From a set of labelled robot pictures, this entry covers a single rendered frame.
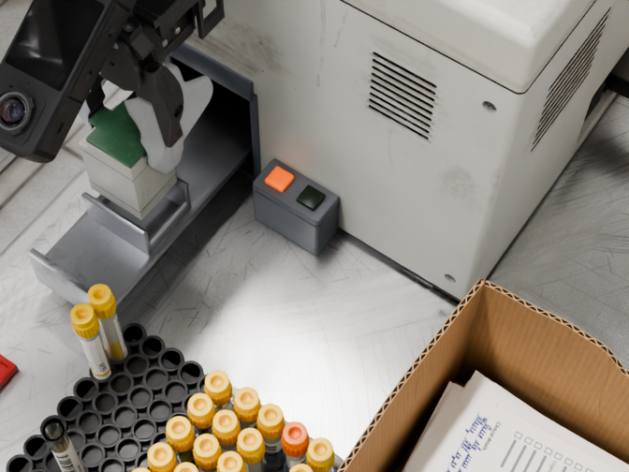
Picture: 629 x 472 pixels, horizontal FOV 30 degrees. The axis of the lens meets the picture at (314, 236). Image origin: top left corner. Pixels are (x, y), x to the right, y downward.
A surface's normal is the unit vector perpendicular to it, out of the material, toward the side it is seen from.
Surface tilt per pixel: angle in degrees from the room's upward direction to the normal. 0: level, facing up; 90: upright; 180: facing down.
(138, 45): 39
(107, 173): 90
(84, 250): 0
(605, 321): 0
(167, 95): 69
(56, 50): 29
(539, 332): 88
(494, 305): 89
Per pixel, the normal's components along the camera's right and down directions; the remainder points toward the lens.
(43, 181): 0.01, -0.51
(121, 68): -0.57, 0.70
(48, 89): -0.26, -0.11
